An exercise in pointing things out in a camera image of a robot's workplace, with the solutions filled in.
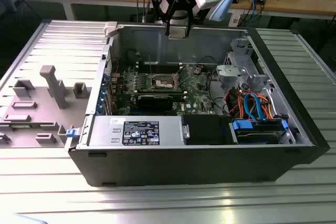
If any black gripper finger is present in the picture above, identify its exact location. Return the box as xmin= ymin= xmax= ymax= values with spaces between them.
xmin=151 ymin=0 xmax=171 ymax=36
xmin=172 ymin=0 xmax=195 ymax=38

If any beige plastic case latch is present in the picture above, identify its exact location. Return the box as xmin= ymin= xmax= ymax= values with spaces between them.
xmin=103 ymin=21 xmax=118 ymax=38

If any blue network cable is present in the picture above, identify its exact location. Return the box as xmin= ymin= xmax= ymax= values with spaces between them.
xmin=246 ymin=0 xmax=263 ymax=25

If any metal CPU locking lever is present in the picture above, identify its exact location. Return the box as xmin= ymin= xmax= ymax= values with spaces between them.
xmin=180 ymin=75 xmax=194 ymax=89
xmin=148 ymin=54 xmax=155 ymax=78

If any black open PC case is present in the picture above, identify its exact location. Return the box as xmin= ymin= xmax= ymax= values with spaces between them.
xmin=64 ymin=20 xmax=331 ymax=188

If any blue flat data wire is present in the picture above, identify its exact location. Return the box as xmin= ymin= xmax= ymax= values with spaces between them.
xmin=243 ymin=94 xmax=257 ymax=119
xmin=252 ymin=94 xmax=266 ymax=122

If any orange power wire bundle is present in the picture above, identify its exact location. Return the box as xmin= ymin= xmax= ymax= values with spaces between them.
xmin=228 ymin=89 xmax=276 ymax=120

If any CPU socket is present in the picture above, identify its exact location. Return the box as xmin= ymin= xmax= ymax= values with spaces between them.
xmin=150 ymin=73 xmax=182 ymax=90

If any black graphics card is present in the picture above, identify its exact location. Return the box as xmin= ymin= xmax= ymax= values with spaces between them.
xmin=115 ymin=91 xmax=184 ymax=112

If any silver metal drive cage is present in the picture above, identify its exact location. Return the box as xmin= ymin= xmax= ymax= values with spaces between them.
xmin=215 ymin=37 xmax=274 ymax=91

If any hard disk in blue carrier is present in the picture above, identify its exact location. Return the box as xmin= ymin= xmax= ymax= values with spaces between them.
xmin=230 ymin=119 xmax=289 ymax=145

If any grey plastic parts rack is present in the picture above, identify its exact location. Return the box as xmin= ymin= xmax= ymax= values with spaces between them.
xmin=0 ymin=65 xmax=91 ymax=148

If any green motherboard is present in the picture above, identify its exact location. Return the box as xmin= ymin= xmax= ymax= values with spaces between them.
xmin=110 ymin=63 xmax=218 ymax=116

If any black RAM slot bank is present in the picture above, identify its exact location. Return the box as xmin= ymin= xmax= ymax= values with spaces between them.
xmin=136 ymin=61 xmax=183 ymax=74
xmin=136 ymin=89 xmax=188 ymax=101

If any silver power supply unit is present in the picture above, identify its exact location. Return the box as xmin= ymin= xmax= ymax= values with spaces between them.
xmin=88 ymin=115 xmax=184 ymax=147

